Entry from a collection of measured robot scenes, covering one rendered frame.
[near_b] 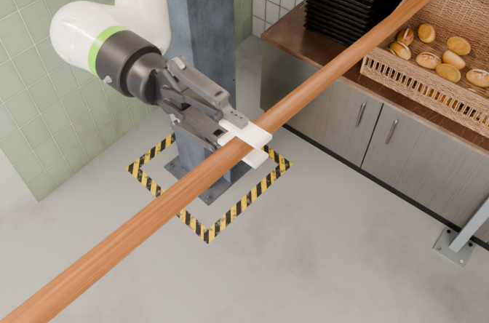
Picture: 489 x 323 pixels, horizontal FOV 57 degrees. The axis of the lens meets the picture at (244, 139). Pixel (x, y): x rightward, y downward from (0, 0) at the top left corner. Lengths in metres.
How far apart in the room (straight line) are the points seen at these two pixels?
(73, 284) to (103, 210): 1.72
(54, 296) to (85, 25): 0.42
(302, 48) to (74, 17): 1.32
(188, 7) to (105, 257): 1.02
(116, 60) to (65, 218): 1.60
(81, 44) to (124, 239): 0.35
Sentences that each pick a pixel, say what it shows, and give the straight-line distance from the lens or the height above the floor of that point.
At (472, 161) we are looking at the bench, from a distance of 1.85.
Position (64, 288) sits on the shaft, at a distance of 0.49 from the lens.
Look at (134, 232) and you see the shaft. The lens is 0.51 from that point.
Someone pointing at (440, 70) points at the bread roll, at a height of 0.63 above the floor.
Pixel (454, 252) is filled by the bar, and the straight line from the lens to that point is 2.20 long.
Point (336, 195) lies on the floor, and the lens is 2.19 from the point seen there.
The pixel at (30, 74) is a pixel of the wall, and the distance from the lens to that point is 1.91.
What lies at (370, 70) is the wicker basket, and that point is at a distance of 1.85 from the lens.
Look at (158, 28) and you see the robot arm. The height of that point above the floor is 1.32.
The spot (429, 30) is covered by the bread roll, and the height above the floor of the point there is 0.65.
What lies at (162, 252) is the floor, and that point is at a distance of 2.04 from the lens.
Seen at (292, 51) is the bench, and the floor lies 0.58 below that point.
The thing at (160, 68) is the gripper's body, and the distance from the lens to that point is 0.67.
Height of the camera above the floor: 1.83
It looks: 52 degrees down
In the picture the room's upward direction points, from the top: straight up
